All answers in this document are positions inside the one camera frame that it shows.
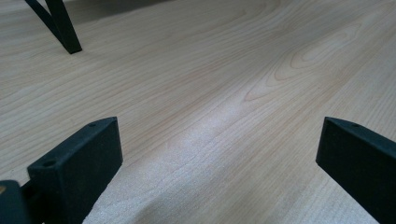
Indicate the black two-tier metal rack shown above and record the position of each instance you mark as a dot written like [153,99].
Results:
[63,28]

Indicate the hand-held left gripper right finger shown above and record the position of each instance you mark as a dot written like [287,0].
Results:
[361,158]

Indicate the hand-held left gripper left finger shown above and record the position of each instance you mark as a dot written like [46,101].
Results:
[77,168]

